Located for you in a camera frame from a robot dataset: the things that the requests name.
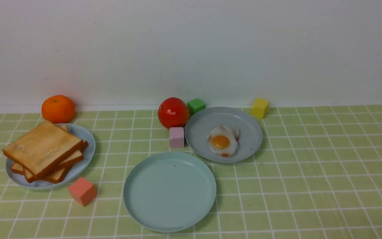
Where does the light blue egg plate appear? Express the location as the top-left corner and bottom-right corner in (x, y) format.
(185, 107), (263, 163)

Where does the green cube block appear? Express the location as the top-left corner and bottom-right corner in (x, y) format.
(187, 98), (206, 116)

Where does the red tomato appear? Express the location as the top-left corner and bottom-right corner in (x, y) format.
(158, 97), (190, 128)

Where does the pink cube block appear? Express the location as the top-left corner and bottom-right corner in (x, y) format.
(169, 127), (185, 149)

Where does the fried egg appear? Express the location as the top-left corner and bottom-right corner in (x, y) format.
(207, 124), (240, 157)

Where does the yellow cube block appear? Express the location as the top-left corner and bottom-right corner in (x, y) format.
(250, 97), (270, 119)

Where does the light blue front plate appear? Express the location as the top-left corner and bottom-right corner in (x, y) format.
(123, 152), (217, 233)

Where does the salmon red cube block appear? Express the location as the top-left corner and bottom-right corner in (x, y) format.
(68, 177), (97, 207)

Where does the orange mandarin fruit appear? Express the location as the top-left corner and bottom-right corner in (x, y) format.
(41, 95), (76, 124)

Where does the light blue bread plate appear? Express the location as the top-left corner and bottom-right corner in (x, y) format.
(5, 123), (96, 190)

